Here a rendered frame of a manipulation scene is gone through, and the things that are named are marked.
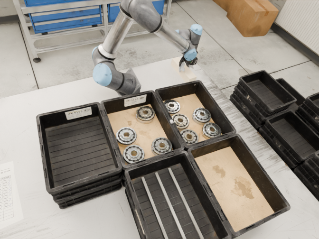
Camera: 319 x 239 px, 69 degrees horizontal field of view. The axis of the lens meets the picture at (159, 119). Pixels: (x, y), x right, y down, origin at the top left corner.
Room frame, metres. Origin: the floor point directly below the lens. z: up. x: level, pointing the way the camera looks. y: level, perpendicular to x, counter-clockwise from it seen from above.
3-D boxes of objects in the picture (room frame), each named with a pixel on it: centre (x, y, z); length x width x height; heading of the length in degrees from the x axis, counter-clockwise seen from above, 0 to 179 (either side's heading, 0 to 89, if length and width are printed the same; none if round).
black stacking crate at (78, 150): (0.51, 0.34, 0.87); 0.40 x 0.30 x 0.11; 32
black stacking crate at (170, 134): (0.66, 0.09, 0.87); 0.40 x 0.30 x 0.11; 32
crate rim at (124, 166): (0.66, 0.09, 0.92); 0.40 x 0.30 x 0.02; 32
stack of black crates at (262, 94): (1.53, -0.83, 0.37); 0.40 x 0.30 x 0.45; 37
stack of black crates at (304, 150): (1.21, -1.07, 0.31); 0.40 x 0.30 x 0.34; 37
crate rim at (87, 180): (0.51, 0.34, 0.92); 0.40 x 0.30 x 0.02; 32
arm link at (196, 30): (1.35, -0.11, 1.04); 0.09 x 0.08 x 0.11; 118
